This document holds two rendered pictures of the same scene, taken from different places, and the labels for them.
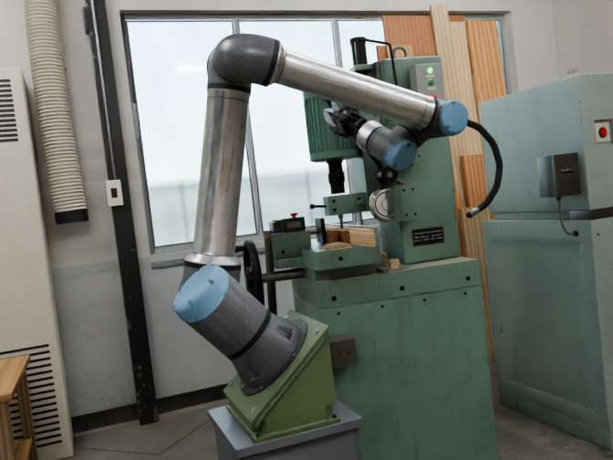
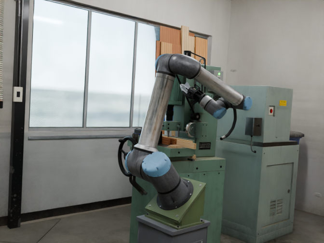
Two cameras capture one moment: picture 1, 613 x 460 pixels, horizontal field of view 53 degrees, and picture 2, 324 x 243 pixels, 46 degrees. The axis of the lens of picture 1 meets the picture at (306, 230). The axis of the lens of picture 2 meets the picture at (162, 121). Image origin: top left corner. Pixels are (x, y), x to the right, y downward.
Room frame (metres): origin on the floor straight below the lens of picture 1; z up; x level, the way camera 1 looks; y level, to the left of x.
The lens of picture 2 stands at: (-0.44, 1.00, 1.22)
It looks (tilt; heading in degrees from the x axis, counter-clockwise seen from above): 3 degrees down; 338
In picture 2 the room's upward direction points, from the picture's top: 3 degrees clockwise
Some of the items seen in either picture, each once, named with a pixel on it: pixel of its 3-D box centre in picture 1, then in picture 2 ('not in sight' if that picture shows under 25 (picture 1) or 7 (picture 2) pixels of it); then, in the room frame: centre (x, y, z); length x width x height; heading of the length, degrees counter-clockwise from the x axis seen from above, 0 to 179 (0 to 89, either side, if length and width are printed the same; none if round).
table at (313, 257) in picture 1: (313, 253); (153, 146); (2.23, -0.01, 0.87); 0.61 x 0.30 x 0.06; 13
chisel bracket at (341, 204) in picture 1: (345, 205); (170, 127); (2.22, -0.15, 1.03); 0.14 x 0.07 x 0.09; 103
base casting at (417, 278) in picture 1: (379, 277); (179, 161); (2.24, -0.25, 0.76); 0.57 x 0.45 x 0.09; 103
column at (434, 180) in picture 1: (410, 162); (198, 110); (2.28, -0.41, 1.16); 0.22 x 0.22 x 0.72; 13
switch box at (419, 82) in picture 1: (427, 88); (215, 81); (2.15, -0.47, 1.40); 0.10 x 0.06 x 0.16; 103
